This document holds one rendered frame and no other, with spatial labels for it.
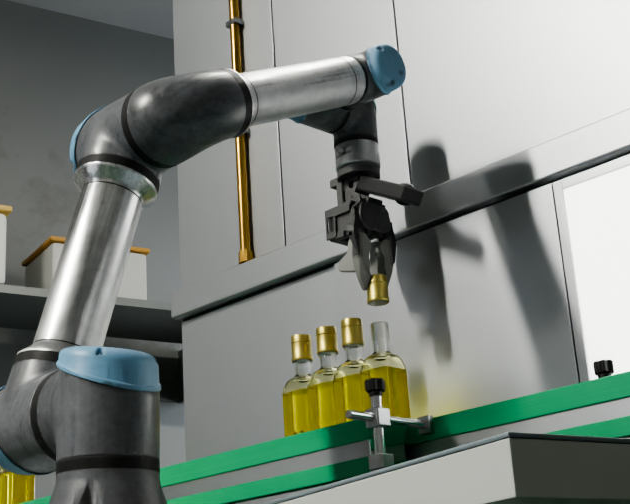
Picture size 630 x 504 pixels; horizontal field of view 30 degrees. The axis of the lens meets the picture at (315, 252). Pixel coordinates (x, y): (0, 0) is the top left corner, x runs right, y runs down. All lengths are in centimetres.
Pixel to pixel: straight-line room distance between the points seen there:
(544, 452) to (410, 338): 135
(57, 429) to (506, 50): 105
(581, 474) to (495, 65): 143
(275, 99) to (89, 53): 378
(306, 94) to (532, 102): 44
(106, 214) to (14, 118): 357
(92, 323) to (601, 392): 65
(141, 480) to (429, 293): 79
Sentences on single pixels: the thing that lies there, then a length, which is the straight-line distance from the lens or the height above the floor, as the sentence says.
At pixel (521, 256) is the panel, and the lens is 189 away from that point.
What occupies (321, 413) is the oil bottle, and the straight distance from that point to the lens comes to 192.
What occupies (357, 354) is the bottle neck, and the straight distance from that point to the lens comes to 191.
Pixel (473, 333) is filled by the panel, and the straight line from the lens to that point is 192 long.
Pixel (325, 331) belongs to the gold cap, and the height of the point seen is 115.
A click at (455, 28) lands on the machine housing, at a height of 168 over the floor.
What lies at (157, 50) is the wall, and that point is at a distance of 558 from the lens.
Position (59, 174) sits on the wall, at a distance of 512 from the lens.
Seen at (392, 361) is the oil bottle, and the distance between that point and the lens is 185.
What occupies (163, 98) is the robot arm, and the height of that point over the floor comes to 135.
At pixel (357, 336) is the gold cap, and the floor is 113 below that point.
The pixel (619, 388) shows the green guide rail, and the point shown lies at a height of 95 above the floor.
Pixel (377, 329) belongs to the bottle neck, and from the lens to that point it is 188.
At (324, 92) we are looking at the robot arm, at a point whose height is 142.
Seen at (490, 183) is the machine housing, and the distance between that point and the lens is 197.
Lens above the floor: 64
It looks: 19 degrees up
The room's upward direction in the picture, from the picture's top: 4 degrees counter-clockwise
